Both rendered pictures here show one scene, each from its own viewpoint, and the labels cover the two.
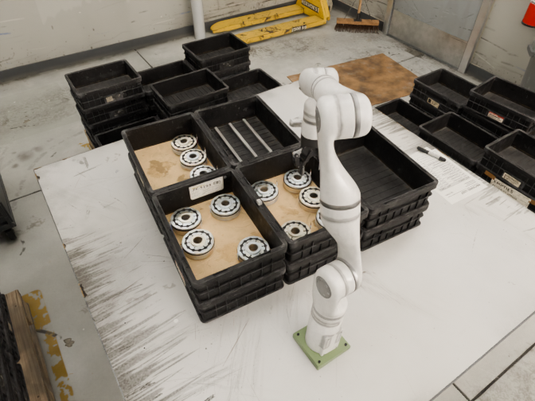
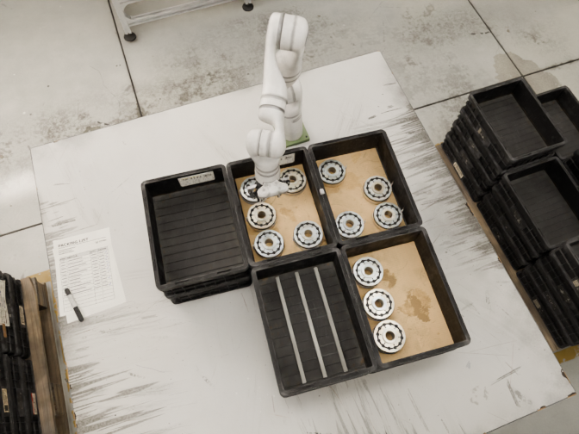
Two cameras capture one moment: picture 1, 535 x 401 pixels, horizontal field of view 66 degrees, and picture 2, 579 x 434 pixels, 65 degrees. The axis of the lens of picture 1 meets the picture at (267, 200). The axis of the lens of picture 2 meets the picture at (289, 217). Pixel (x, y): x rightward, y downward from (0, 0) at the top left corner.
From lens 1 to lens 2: 171 cm
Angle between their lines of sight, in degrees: 68
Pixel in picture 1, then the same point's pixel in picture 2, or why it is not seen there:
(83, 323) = not seen: hidden behind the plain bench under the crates
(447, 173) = (80, 269)
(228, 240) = (350, 192)
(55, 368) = not seen: hidden behind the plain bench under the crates
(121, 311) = (435, 184)
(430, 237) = not seen: hidden behind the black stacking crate
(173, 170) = (401, 297)
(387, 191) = (182, 217)
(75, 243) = (489, 260)
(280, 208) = (295, 219)
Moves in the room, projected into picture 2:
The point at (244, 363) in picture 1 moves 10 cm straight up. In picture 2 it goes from (345, 132) to (349, 118)
